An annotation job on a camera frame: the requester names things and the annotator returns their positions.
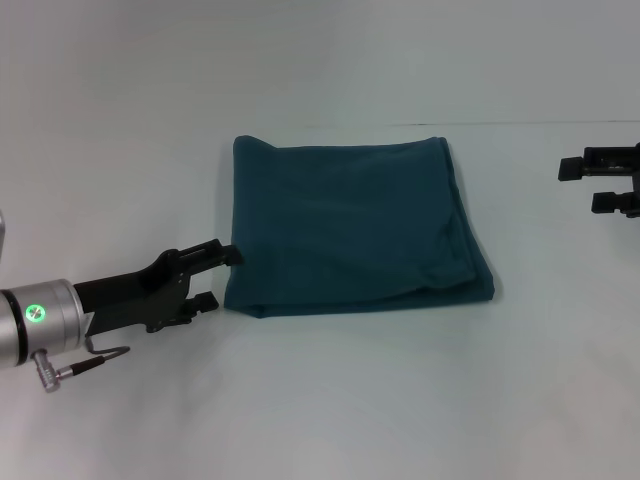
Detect teal blue t-shirt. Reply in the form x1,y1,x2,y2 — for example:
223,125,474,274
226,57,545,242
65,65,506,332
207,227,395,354
222,133,497,321

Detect cable with silver plug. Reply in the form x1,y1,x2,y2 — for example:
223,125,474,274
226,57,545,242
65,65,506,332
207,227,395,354
32,337,132,394

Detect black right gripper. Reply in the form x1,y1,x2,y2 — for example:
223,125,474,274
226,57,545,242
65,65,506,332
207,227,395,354
556,142,640,219

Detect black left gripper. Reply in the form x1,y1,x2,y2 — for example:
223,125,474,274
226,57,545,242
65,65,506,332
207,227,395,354
73,238,245,337

